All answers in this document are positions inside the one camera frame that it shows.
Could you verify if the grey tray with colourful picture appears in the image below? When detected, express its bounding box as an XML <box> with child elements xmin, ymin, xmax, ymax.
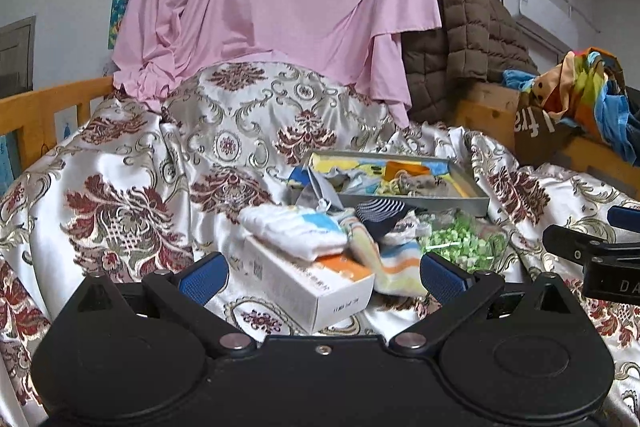
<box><xmin>288</xmin><ymin>150</ymin><xmax>489</xmax><ymax>217</ymax></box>

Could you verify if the packaged face mask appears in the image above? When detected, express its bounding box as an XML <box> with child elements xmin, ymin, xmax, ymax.
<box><xmin>342</xmin><ymin>171</ymin><xmax>383</xmax><ymax>195</ymax></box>

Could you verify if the grey door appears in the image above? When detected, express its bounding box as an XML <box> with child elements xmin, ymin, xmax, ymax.
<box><xmin>0</xmin><ymin>16</ymin><xmax>36</xmax><ymax>98</ymax></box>

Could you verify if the white and blue sock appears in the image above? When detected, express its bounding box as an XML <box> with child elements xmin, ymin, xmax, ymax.
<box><xmin>239</xmin><ymin>204</ymin><xmax>348</xmax><ymax>262</ymax></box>

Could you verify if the bag of green paper stars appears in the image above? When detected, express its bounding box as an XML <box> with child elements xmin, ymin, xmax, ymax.
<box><xmin>418</xmin><ymin>210</ymin><xmax>508</xmax><ymax>272</ymax></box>

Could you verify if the striped pastel sock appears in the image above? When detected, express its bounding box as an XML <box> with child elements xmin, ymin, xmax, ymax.
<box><xmin>341</xmin><ymin>216</ymin><xmax>427</xmax><ymax>298</ymax></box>

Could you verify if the white orange medicine box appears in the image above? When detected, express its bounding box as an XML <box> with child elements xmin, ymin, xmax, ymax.
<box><xmin>240</xmin><ymin>236</ymin><xmax>374</xmax><ymax>334</ymax></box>

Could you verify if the navy dotted sock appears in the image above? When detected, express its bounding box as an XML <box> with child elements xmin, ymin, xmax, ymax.
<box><xmin>355</xmin><ymin>198</ymin><xmax>411</xmax><ymax>241</ymax></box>

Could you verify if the brown quilted jacket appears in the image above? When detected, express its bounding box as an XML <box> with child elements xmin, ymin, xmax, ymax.
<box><xmin>401</xmin><ymin>0</ymin><xmax>538</xmax><ymax>124</ymax></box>

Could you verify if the beige drawstring pouch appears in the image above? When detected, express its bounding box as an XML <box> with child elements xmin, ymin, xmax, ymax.
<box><xmin>376</xmin><ymin>173</ymin><xmax>466</xmax><ymax>198</ymax></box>

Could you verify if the floral satin bedspread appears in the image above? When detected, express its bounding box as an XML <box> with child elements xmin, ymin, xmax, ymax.
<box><xmin>1</xmin><ymin>63</ymin><xmax>639</xmax><ymax>426</ymax></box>

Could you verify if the brown bag with white letters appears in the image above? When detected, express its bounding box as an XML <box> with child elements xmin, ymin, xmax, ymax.
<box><xmin>514</xmin><ymin>105</ymin><xmax>582</xmax><ymax>167</ymax></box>

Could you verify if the white air conditioner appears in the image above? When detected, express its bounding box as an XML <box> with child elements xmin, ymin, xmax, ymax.
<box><xmin>501</xmin><ymin>0</ymin><xmax>579</xmax><ymax>53</ymax></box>

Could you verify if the colourful wall poster left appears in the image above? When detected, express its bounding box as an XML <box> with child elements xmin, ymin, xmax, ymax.
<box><xmin>106</xmin><ymin>0</ymin><xmax>141</xmax><ymax>51</ymax></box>

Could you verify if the wooden bed frame right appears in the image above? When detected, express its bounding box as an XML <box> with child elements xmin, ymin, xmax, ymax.
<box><xmin>449</xmin><ymin>82</ymin><xmax>639</xmax><ymax>199</ymax></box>

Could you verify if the white fluffy sock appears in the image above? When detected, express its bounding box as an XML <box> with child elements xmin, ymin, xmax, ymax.
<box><xmin>384</xmin><ymin>210</ymin><xmax>431</xmax><ymax>246</ymax></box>

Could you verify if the colourful clothes pile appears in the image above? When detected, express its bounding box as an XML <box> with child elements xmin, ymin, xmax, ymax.
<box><xmin>502</xmin><ymin>48</ymin><xmax>639</xmax><ymax>166</ymax></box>

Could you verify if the wooden bed rail left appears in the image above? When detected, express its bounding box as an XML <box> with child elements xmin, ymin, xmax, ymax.
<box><xmin>1</xmin><ymin>76</ymin><xmax>113</xmax><ymax>179</ymax></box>

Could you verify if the grey face mask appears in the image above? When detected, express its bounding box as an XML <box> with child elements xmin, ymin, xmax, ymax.
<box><xmin>294</xmin><ymin>167</ymin><xmax>345</xmax><ymax>212</ymax></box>

